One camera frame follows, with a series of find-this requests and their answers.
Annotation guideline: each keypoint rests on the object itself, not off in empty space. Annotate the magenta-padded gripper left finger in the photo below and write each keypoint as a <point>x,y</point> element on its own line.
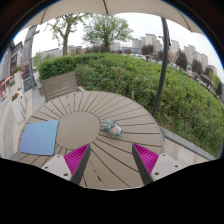
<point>76,158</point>

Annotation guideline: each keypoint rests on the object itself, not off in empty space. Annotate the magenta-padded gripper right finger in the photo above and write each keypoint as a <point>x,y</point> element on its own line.
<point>146,158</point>

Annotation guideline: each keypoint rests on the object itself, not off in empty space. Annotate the transparent teal computer mouse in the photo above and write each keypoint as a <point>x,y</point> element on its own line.
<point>112,129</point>

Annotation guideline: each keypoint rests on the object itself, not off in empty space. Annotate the blue square mouse pad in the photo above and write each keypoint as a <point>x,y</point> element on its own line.
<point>39,137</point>

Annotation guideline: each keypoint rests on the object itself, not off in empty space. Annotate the grey stone curb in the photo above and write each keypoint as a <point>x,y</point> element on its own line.
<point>186,143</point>

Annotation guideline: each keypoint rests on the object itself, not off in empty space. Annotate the brown slatted outdoor chair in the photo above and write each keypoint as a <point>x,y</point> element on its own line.
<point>60,86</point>

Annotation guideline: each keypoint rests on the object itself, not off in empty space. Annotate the white planter box with flowers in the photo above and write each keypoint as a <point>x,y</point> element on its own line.
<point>17,108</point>
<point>17,76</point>

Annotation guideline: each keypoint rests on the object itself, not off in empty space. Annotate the green trimmed hedge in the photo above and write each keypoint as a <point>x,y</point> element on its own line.
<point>133,80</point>

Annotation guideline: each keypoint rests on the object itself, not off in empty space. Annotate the dark curved umbrella pole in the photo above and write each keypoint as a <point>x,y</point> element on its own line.
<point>164,66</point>

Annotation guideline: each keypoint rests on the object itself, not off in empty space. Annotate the tall grey sign pillar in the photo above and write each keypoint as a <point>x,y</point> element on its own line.
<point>28,56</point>

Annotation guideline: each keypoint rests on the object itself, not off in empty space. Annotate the distant apartment buildings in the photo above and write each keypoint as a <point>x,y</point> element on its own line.
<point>190,53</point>

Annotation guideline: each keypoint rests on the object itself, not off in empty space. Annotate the storefront building with red awning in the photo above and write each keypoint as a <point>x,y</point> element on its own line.
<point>8,66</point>

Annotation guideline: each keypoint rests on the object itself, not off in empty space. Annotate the sparse bare-trunk tree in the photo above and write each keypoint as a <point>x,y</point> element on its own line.
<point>65,36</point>

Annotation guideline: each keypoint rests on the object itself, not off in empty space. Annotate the round leafy green tree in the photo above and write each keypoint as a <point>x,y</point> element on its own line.
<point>106,30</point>

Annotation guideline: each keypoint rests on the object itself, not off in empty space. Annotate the beige patio umbrella canopy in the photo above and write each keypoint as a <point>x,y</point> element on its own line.
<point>83,8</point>

